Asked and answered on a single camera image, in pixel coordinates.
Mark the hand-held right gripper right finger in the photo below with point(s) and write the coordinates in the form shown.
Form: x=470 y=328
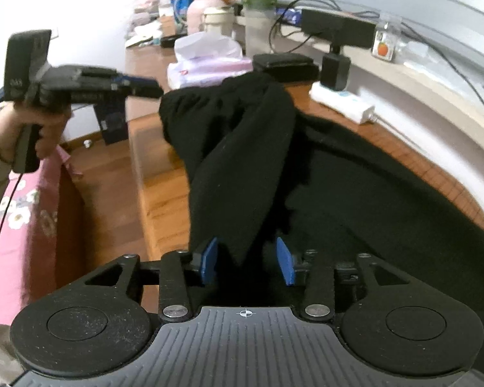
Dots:
x=285 y=262

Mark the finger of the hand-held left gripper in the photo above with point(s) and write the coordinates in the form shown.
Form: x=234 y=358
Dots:
x=143 y=88

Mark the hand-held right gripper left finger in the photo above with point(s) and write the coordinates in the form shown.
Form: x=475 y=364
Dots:
x=209 y=262

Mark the black garment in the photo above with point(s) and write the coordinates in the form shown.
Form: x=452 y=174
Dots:
x=347 y=177

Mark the person's left hand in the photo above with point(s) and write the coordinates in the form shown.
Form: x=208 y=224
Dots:
x=4 y=129

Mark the dark blue box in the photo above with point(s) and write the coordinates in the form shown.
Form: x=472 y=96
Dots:
x=115 y=127

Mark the pile of papers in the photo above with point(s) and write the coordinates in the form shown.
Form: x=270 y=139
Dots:
x=145 y=28

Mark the pink tissue pack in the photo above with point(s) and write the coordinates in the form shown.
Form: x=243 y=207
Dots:
x=209 y=68

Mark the blue white packet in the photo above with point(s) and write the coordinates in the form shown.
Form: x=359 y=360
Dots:
x=182 y=10

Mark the pink thermos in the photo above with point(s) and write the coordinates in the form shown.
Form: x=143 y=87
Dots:
x=195 y=16

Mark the green-lid bottle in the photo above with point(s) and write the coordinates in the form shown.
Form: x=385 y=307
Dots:
x=258 y=28

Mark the black case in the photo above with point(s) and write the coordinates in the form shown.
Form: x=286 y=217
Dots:
x=284 y=64

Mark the pink floral blanket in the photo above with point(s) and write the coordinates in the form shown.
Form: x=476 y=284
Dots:
x=32 y=229

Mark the white power strip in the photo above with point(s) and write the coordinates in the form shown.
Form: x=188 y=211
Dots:
x=338 y=100

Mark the black power adapter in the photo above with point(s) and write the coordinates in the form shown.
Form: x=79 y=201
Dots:
x=334 y=72

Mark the black box device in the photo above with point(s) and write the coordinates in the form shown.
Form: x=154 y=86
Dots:
x=338 y=28

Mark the beige window sill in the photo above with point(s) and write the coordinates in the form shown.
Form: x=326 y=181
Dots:
x=427 y=84

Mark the clear jar orange label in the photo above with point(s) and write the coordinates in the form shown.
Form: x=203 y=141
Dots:
x=383 y=48

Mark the clear plastic bag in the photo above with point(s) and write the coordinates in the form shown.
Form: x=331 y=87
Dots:
x=419 y=50

